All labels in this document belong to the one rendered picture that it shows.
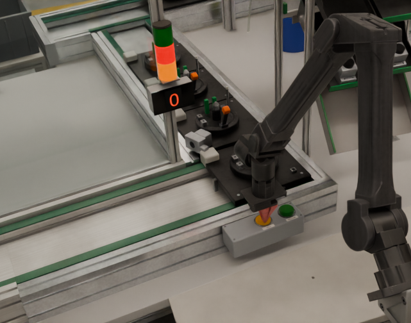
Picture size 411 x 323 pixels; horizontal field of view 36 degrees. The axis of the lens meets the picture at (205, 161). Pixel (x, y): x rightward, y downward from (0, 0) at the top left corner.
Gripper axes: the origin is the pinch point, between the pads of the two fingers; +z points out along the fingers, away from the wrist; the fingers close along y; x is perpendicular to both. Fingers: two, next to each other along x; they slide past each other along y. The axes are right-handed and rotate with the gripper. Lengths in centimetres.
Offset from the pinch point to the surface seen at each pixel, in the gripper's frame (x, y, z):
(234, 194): -13.1, 2.1, 0.4
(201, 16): -140, -43, 6
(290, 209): -0.2, -7.8, 0.2
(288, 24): -97, -63, -2
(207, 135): -37.0, -0.6, -4.2
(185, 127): -51, 1, 0
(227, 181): -19.5, 1.4, 0.4
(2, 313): -6, 68, 6
